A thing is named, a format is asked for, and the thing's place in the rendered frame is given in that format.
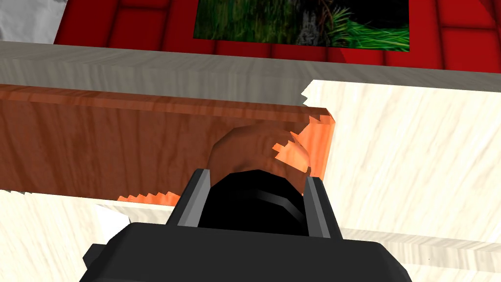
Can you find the brown and black round knob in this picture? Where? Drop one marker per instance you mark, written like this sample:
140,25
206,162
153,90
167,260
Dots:
254,184

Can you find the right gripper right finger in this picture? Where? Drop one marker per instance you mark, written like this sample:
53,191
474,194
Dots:
319,211

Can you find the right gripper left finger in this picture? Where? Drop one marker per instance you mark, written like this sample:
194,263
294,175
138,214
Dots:
191,203

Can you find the green grass picture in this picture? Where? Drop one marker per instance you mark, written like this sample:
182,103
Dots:
297,21

